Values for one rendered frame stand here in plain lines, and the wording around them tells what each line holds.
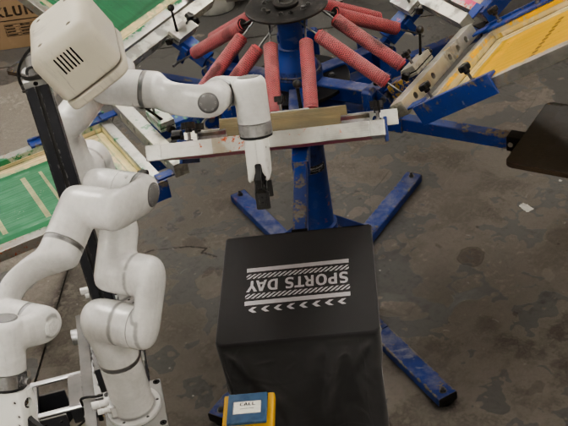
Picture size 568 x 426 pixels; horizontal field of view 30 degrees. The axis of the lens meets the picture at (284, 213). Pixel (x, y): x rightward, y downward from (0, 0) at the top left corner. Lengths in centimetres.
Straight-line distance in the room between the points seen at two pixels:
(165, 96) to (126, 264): 38
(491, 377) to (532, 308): 42
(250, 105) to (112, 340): 59
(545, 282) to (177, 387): 155
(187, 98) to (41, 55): 36
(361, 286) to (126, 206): 104
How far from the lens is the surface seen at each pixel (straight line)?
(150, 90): 240
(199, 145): 258
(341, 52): 368
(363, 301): 295
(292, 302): 298
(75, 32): 212
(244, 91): 234
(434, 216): 485
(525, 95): 574
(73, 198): 215
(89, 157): 260
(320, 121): 314
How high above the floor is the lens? 285
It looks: 35 degrees down
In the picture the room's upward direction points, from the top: 10 degrees counter-clockwise
